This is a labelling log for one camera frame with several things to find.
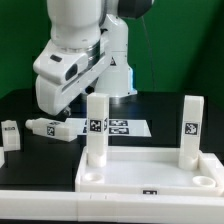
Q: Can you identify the white marker sheet with tags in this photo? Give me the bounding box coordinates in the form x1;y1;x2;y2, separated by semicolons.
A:
66;118;151;137

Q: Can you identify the white left fence piece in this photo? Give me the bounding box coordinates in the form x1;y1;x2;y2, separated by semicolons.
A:
0;147;5;168

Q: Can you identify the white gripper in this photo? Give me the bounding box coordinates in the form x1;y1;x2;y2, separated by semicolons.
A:
33;39;111;115

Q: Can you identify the white desk tabletop tray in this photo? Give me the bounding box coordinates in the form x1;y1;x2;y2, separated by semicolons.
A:
75;146;224;197

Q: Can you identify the white front fence bar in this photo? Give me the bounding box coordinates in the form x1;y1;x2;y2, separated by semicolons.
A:
0;190;224;224

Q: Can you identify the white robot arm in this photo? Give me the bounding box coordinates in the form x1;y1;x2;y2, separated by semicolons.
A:
33;0;155;116

